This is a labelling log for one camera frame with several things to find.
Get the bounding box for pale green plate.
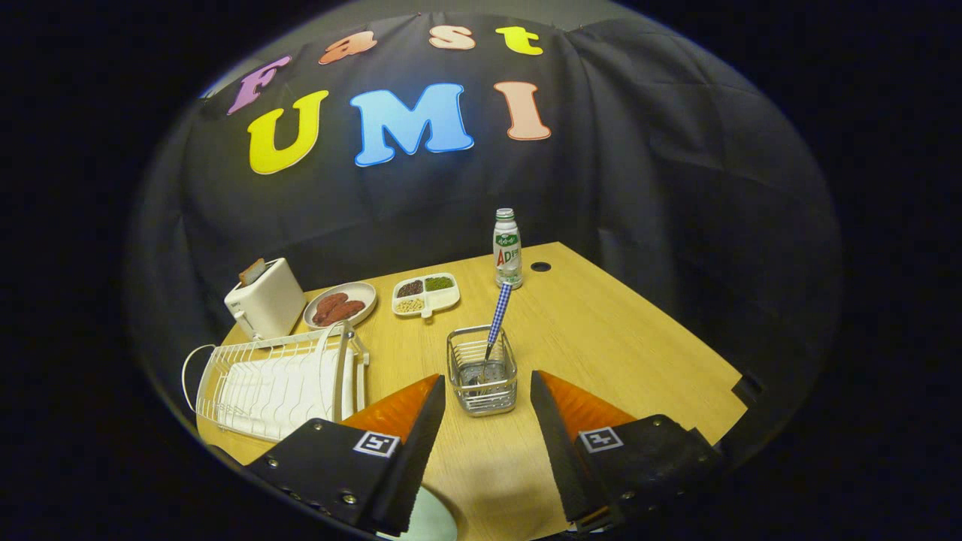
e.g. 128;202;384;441
376;487;458;541

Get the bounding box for metal wire basket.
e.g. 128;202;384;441
446;325;519;417

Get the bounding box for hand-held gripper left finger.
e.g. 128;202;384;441
244;373;447;537

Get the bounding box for blue checkered handle spoon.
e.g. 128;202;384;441
473;283;513;380

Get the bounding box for white green drink bottle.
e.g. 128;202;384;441
493;208;524;290

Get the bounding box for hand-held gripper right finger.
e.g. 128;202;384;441
530;370;726;530

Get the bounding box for black backdrop cloth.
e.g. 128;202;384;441
124;11;843;467

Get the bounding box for white divided dish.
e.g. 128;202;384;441
392;273;461;319

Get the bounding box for white toaster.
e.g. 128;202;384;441
224;258;307;341

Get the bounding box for beige round plate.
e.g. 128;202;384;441
303;282;377;331

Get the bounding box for white drip tray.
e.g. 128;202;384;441
218;353;354;440

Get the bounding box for white wire dish rack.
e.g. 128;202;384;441
182;321;371;443

